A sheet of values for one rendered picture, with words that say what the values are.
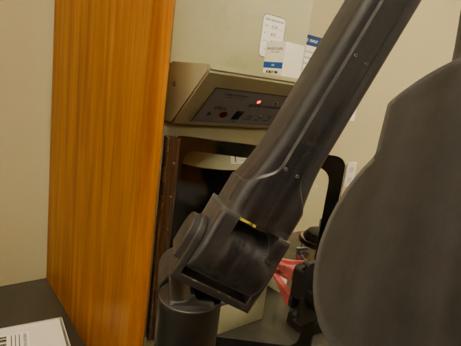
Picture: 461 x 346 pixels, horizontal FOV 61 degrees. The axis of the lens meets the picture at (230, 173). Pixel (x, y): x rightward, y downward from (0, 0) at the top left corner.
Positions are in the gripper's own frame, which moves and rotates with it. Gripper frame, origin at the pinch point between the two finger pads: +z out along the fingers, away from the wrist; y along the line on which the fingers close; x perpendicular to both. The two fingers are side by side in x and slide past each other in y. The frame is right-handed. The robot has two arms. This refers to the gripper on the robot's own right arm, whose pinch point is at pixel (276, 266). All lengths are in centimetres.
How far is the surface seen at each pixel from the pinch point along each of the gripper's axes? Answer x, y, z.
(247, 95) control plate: 3.7, 27.6, 8.8
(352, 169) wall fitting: -107, -1, 61
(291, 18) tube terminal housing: -12.5, 43.2, 17.5
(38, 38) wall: 25, 34, 61
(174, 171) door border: 12.4, 13.3, 15.4
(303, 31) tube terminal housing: -16.4, 41.6, 17.6
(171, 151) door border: 13.0, 16.7, 15.9
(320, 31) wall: -71, 53, 61
